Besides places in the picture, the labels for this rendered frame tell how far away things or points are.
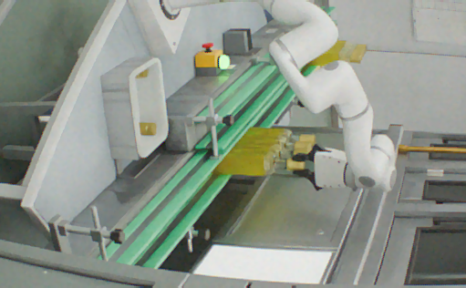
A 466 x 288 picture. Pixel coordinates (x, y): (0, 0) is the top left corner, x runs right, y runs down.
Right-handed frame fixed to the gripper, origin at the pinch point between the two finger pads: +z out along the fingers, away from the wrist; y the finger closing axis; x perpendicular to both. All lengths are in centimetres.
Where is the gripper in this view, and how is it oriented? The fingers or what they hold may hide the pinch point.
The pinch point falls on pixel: (300, 164)
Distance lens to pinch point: 193.0
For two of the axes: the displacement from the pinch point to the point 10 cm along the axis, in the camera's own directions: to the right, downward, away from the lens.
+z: -8.3, -1.2, 5.5
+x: -5.5, 3.2, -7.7
